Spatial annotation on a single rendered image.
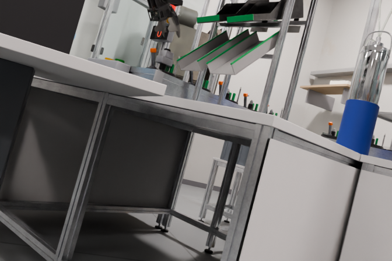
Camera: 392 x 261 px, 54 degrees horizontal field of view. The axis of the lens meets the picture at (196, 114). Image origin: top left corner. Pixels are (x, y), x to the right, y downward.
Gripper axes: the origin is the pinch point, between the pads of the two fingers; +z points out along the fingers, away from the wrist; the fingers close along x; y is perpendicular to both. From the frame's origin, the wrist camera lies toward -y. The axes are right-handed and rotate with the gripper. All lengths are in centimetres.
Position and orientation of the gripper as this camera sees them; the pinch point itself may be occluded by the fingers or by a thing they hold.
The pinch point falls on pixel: (172, 34)
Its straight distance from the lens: 174.0
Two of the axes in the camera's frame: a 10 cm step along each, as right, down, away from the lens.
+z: 2.2, 8.6, 4.5
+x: 7.4, 1.6, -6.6
